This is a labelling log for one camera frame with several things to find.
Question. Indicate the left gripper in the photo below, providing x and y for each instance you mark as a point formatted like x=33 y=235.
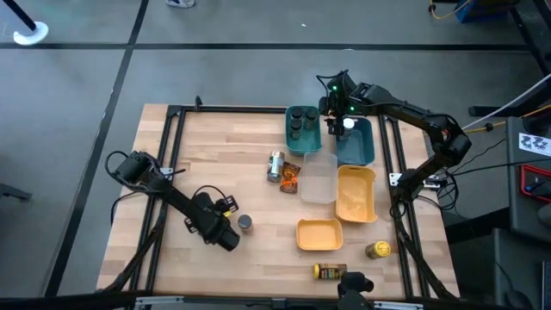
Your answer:
x=211 y=226

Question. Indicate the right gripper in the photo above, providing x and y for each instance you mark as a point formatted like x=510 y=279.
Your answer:
x=340 y=109

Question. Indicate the white lid spice jar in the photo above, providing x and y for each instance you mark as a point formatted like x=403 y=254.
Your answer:
x=348 y=124

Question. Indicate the orange spice jar black lid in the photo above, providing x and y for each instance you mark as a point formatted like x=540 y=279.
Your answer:
x=245 y=222

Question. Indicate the white label jar black lid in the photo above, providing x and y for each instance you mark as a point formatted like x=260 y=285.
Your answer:
x=311 y=115

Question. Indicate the dark spice jar black lid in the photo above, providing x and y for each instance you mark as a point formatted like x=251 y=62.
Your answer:
x=295 y=125

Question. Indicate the purple label jar black lid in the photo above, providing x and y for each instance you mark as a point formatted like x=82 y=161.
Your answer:
x=297 y=113

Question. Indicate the brown seasoning packet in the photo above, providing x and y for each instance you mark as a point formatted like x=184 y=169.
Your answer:
x=292 y=170

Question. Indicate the gold lid spice jar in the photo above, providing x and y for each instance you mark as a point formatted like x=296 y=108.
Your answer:
x=275 y=165

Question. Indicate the yellow lid spice tin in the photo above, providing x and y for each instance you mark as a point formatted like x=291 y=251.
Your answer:
x=379 y=249
x=329 y=271

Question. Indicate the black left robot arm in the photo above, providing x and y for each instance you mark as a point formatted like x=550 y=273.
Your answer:
x=172 y=198

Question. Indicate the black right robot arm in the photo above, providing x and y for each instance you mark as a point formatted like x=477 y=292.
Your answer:
x=430 y=125

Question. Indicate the teal plastic bin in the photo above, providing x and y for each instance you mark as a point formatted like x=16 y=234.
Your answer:
x=307 y=145

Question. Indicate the dark blue plastic bin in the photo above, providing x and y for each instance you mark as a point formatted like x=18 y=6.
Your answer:
x=361 y=148

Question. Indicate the clear plastic container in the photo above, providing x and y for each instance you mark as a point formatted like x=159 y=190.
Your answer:
x=319 y=181

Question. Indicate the large yellow plastic bin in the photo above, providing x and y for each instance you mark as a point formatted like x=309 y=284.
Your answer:
x=355 y=198

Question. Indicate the small yellow plastic bin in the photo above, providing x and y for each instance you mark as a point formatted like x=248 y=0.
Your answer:
x=319 y=236

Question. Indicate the black cylindrical object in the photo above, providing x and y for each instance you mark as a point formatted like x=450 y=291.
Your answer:
x=355 y=286

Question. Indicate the blue box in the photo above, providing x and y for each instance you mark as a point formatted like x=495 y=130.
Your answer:
x=478 y=10

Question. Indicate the person's shoe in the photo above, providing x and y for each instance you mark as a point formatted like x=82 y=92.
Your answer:
x=181 y=3

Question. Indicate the white marker sticker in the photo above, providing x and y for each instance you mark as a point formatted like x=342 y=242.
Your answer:
x=534 y=142

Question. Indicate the black table leg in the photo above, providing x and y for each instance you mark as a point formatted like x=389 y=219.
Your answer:
x=534 y=30

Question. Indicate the black furniture leg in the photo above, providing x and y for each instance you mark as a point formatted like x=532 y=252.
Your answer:
x=13 y=192

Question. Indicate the black computer mouse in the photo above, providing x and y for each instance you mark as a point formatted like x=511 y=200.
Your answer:
x=518 y=300

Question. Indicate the white round stand base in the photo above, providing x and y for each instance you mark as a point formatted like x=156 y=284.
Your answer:
x=30 y=33

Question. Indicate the black pole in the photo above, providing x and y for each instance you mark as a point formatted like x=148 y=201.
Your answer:
x=17 y=13

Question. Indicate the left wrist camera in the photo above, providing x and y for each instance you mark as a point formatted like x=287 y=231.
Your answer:
x=226 y=206

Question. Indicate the silver metal bracket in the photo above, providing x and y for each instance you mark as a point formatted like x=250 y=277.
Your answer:
x=398 y=305
x=155 y=302

